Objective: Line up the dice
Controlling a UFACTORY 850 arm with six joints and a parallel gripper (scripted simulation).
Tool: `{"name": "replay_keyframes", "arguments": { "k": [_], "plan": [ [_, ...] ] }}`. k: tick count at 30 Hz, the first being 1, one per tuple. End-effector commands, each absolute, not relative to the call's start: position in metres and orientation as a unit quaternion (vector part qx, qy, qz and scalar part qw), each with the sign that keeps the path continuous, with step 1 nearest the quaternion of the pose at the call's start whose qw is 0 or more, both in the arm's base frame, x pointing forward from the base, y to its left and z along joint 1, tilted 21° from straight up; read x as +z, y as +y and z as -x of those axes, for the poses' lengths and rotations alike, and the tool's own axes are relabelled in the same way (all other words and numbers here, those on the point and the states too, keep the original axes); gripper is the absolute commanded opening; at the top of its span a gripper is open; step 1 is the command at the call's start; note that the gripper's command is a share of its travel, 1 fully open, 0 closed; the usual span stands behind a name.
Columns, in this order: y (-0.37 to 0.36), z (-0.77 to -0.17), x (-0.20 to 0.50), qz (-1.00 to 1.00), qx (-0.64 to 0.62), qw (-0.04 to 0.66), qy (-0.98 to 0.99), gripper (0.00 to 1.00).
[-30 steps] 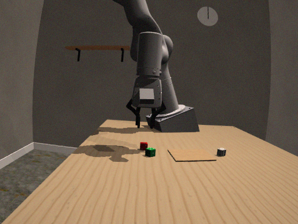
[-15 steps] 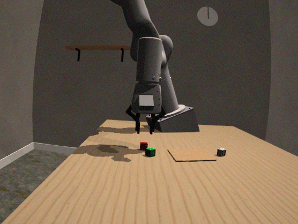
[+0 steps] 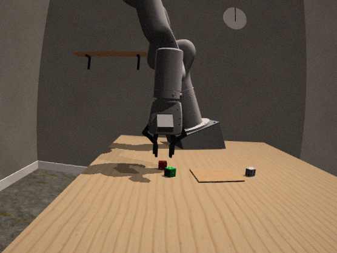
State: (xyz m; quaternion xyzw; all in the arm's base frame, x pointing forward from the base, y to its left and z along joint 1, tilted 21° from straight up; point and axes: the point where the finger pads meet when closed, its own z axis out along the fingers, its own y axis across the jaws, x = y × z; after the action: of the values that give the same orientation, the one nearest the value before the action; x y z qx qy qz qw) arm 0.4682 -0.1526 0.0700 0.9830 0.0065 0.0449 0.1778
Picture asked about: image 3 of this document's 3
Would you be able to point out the dark red die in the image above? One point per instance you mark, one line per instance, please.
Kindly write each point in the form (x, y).
(162, 164)

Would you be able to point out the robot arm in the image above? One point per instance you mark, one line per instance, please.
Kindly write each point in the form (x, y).
(172, 67)

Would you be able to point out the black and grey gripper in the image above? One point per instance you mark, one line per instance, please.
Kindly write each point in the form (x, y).
(165, 106)

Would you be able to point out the tan textured mat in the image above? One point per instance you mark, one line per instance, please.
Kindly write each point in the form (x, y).
(216, 175)

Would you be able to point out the green die with white pips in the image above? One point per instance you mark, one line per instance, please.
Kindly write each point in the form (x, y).
(170, 171)

